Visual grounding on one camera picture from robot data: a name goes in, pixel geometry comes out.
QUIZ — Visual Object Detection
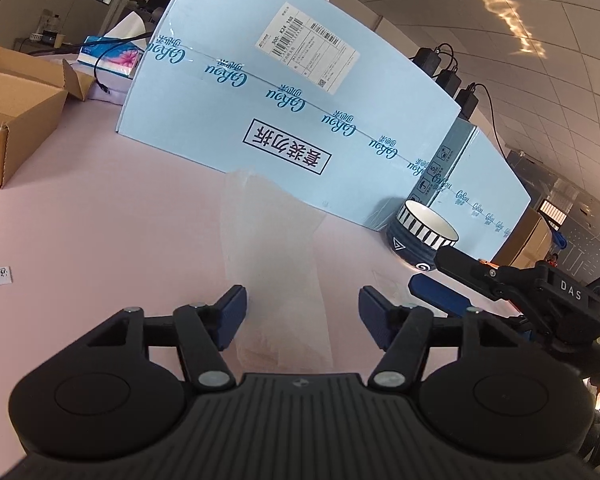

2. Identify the low grey cabinet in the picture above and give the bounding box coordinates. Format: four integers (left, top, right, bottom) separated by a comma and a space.
14, 35, 81, 56

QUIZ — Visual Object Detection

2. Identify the black power adapter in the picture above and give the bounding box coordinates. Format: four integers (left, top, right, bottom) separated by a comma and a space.
454, 86, 480, 120
434, 67, 462, 95
411, 46, 443, 73

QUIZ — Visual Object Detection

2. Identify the translucent plastic shopping bag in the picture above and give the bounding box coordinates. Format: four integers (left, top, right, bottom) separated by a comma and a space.
220, 170, 337, 376

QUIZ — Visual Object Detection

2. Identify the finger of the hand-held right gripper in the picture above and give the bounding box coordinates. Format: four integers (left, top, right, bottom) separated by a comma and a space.
408, 276, 482, 318
434, 245, 526, 302

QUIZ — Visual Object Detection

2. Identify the blue flowered tissue box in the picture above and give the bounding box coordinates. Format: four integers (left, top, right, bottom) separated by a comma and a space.
77, 10, 153, 80

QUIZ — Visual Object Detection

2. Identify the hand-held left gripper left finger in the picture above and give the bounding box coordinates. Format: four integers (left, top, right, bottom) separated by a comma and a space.
82, 285, 248, 394

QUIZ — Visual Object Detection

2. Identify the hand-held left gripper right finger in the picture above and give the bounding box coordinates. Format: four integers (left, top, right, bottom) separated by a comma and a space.
358, 286, 524, 394

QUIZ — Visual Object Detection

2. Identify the white black-striped bowl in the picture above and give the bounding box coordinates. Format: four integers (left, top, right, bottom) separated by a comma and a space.
397, 199, 460, 253

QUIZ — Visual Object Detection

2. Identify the closed brown cardboard box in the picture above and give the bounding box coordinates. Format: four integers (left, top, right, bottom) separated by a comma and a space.
495, 207, 553, 269

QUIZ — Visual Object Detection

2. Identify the light blue carton dark side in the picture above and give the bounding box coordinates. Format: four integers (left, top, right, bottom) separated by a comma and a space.
425, 120, 532, 261

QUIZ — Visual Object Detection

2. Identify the open brown cardboard box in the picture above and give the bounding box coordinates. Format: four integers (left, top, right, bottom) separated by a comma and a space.
0, 42, 98, 190

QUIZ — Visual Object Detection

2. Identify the black cable with plug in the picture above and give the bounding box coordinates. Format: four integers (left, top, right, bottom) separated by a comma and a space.
92, 32, 153, 96

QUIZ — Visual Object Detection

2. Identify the dark blue patterned bowl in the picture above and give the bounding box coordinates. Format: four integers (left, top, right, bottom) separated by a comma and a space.
386, 215, 451, 274

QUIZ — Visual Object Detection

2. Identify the light blue carton white label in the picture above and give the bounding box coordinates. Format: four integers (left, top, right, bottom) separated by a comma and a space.
115, 0, 476, 233

